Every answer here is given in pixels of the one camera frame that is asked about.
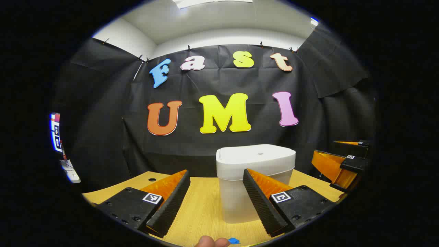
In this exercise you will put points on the computer monitor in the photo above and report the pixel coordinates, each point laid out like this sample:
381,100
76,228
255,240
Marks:
55,132

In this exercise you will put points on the large ceiling light panel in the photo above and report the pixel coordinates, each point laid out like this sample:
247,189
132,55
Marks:
212,2

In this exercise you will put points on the white desktop garbage bin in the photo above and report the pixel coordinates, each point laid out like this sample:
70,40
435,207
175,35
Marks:
240,161

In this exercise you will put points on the small ceiling light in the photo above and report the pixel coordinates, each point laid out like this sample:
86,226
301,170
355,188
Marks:
314,21

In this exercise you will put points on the black backdrop cloth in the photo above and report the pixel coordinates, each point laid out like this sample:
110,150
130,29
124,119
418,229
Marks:
103,120

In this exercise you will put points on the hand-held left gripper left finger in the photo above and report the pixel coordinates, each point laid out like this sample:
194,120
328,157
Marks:
171,206

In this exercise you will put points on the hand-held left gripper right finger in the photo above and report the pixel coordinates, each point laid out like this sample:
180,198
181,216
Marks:
262,206

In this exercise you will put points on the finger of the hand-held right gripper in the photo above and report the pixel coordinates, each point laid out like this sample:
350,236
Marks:
356,149
355,164

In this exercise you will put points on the blue paper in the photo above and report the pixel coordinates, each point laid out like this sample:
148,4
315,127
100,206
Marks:
234,240

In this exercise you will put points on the wooden desktop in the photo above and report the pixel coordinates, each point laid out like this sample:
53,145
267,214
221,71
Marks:
202,206

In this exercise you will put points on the white side table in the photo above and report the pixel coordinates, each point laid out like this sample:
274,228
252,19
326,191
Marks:
70,171

